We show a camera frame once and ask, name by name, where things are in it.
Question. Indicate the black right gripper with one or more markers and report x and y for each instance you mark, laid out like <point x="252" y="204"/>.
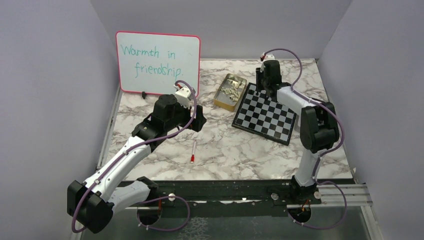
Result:
<point x="258" y="74"/>

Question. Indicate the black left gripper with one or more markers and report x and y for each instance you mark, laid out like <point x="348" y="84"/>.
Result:
<point x="198" y="122"/>

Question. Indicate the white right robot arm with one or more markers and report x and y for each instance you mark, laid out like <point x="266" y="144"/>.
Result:
<point x="318" y="129"/>

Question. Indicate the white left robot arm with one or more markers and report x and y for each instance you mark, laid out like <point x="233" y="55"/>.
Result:
<point x="93" y="202"/>

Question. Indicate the pile of white chess pieces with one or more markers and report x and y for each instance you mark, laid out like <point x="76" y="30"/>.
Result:
<point x="232" y="90"/>

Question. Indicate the white and red marker pen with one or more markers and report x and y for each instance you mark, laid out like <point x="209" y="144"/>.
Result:
<point x="193" y="152"/>

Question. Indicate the black and silver chessboard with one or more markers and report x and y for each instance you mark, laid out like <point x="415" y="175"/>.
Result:
<point x="258" y="114"/>

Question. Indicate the gold tin tray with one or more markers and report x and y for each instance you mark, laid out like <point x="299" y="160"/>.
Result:
<point x="222" y="101"/>

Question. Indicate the pink framed whiteboard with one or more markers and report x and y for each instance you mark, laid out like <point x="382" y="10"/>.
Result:
<point x="151" y="63"/>

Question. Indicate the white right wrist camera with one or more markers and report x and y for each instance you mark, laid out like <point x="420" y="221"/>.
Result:
<point x="264" y="58"/>

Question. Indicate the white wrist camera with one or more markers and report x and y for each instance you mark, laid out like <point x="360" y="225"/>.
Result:
<point x="264" y="58"/>
<point x="184" y="96"/>

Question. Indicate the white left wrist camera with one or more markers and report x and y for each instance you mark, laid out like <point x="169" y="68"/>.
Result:
<point x="184" y="96"/>

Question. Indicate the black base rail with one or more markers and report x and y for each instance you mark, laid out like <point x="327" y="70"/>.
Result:
<point x="225" y="198"/>

